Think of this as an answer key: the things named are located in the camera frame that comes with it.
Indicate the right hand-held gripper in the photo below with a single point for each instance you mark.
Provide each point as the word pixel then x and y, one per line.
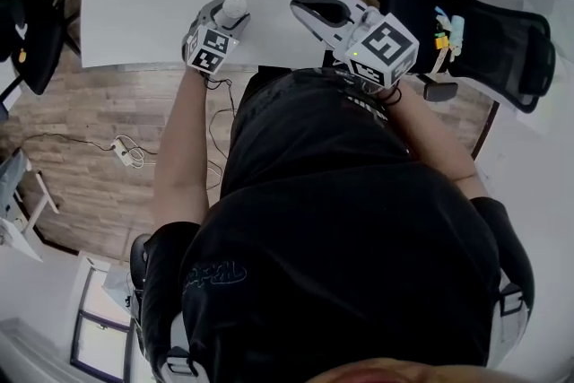
pixel 385 45

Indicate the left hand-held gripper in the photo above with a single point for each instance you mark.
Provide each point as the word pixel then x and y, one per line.
pixel 211 51

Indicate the person's right forearm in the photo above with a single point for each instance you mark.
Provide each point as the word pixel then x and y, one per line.
pixel 435 139

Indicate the person's left forearm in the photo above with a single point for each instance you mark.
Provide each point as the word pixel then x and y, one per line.
pixel 184 148

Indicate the black wrist band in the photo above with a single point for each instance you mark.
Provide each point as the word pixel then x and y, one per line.
pixel 211 81
pixel 394 98

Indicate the yellow block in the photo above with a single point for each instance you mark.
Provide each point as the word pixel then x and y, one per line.
pixel 441 43

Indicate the pale blue packet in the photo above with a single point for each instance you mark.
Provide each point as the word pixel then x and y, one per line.
pixel 457 36

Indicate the white power strip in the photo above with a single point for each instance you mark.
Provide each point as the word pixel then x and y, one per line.
pixel 122 151

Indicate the black mesh office chair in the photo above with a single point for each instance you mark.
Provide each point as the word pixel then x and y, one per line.
pixel 493 45
pixel 36 40

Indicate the person's black t-shirt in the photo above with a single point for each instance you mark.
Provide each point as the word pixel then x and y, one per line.
pixel 336 215

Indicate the small yellow item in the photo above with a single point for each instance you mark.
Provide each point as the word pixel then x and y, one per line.
pixel 22 55

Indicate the white standing table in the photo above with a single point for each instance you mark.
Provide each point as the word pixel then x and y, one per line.
pixel 13 179

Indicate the black framed window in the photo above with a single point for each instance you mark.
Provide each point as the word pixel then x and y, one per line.
pixel 103 341

